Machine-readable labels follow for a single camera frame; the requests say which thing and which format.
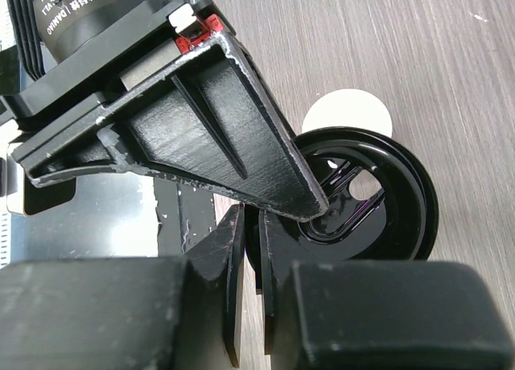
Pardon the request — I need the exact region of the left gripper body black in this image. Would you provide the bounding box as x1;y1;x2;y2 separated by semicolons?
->
1;0;233;216

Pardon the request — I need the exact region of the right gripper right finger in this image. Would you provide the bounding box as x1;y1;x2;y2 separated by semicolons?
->
258;212;514;369

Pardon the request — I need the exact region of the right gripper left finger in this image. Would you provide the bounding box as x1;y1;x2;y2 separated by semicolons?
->
1;205;245;369

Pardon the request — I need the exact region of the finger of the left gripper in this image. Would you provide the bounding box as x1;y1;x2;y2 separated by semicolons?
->
13;32;328;222

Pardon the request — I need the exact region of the black coffee cup lid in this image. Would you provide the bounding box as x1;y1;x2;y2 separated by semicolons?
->
246;127;439;281

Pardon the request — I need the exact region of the brown paper coffee cup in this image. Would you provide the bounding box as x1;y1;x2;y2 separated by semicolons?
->
302;88;393;138

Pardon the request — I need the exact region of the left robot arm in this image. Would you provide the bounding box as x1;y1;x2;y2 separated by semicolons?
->
1;0;328;222

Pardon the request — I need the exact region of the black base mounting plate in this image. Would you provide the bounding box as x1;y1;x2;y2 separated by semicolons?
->
154;179;216;257

